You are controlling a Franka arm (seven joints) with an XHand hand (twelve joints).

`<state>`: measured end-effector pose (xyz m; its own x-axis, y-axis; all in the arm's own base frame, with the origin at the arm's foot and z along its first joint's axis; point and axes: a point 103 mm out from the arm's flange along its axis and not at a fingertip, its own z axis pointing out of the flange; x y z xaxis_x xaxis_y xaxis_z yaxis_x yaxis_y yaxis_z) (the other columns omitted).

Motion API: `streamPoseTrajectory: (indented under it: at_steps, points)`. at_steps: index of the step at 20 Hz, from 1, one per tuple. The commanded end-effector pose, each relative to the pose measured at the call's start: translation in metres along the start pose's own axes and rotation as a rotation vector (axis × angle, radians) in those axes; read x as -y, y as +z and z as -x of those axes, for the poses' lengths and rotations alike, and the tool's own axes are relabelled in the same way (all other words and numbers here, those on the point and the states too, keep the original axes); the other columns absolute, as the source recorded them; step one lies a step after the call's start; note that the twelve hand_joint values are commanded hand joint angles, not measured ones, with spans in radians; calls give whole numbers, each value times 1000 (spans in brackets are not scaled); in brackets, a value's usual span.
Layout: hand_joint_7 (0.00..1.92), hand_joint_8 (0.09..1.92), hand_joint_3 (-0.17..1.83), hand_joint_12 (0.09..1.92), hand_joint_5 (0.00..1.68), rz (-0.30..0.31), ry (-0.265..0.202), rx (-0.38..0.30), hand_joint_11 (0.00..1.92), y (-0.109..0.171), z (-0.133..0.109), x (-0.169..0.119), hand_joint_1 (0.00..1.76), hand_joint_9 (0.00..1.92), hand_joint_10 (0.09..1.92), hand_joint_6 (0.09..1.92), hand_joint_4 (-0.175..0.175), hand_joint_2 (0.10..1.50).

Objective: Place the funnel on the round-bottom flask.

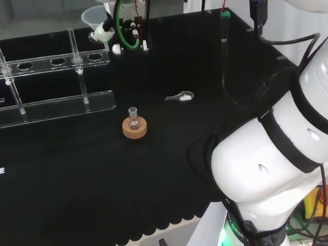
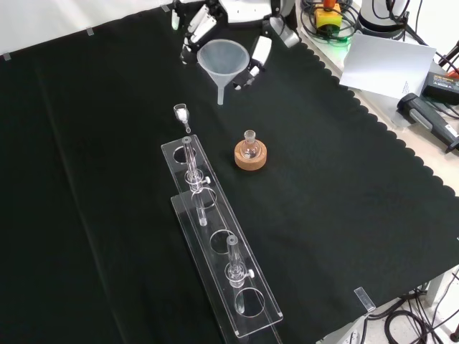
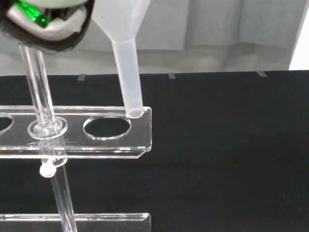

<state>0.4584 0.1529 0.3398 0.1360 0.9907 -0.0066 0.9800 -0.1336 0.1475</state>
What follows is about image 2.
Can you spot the yellow stop button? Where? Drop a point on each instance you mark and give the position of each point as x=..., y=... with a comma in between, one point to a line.
x=327, y=17

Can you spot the black cloth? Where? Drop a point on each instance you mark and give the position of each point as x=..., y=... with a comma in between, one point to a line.
x=89, y=179

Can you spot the clear tape strip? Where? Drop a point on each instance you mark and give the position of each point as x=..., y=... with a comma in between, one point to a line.
x=364, y=298

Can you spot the translucent plastic funnel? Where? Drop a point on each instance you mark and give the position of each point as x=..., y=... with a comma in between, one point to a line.
x=222, y=57

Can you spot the pale board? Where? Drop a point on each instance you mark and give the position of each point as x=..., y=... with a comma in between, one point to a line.
x=387, y=64

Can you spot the black tripod leg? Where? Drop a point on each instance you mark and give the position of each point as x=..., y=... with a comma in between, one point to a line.
x=450, y=53

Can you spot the black power adapter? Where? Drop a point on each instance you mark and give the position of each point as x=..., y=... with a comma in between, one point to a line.
x=443, y=84

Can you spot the glass weighing funnel with powder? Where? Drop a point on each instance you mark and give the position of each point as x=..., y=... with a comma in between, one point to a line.
x=181, y=114

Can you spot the clear acrylic funnel stand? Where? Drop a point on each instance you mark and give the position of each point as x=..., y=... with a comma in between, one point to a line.
x=247, y=286

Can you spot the black handheld device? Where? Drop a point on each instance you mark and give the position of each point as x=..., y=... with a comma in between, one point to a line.
x=423, y=114

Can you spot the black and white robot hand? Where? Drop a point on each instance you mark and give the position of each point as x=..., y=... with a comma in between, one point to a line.
x=244, y=12

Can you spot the glass round-bottom flask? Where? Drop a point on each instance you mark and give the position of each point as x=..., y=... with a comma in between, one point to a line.
x=250, y=148

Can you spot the grey table leg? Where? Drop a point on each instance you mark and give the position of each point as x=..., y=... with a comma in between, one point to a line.
x=438, y=286

